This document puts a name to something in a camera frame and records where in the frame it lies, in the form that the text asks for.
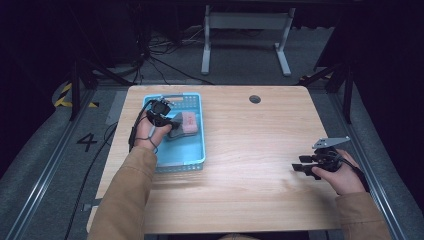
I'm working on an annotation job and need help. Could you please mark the grey wrist strap cord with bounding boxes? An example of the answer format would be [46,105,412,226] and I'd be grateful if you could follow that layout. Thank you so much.
[134,127,160,155]

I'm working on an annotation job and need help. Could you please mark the person's right hand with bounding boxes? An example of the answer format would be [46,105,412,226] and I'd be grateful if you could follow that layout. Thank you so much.
[311,148,366,196]

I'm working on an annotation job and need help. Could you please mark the grey metal floor rail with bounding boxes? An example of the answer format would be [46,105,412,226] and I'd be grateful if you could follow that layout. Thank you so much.
[329,89,408,240]
[5,89,98,240]

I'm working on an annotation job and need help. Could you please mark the light blue plastic basket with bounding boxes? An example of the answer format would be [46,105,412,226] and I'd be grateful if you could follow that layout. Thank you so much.
[142,92,207,174]

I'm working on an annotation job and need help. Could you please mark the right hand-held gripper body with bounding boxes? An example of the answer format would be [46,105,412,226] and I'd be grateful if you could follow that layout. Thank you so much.
[311,135,351,173]

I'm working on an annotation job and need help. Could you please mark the grey floor tape strip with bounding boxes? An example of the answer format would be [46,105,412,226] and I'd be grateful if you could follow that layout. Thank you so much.
[105,90,128,127]

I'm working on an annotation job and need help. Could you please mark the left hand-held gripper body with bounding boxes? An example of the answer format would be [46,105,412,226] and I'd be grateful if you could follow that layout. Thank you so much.
[146,98,173,128]

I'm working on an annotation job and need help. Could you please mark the white metal desk frame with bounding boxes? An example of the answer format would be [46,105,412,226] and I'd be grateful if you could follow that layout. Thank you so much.
[200,4,297,77]

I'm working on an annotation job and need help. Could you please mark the black metal stand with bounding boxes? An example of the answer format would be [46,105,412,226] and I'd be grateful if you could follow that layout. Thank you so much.
[67,55,135,122]
[299,59,355,125]

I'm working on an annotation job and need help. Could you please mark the yellow and black floor tape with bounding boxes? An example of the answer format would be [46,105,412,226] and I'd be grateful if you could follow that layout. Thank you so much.
[54,82,100,109]

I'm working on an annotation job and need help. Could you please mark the person's left hand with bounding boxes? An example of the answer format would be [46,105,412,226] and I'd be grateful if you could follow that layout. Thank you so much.
[133,112,173,152]

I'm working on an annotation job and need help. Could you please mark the long black floor cable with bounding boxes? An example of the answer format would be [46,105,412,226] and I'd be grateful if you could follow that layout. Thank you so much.
[64,122,119,240]

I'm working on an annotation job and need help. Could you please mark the left hand-held gripper black cable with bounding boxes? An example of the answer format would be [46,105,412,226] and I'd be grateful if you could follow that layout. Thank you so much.
[128,99,155,153]

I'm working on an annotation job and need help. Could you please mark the right hand-held gripper black cable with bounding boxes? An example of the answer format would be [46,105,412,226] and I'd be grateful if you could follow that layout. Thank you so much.
[339,155,371,194]

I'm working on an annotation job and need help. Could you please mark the hand-held gripper black cable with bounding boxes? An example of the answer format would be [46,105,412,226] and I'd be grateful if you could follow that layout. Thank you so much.
[128,99,155,153]
[339,155,371,194]

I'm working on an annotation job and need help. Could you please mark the small grey tape piece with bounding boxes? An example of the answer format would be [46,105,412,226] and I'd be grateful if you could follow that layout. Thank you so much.
[81,198,103,212]

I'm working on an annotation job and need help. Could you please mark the bundle of black floor cables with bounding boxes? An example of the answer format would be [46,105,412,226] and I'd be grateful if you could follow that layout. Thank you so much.
[132,25,215,86]

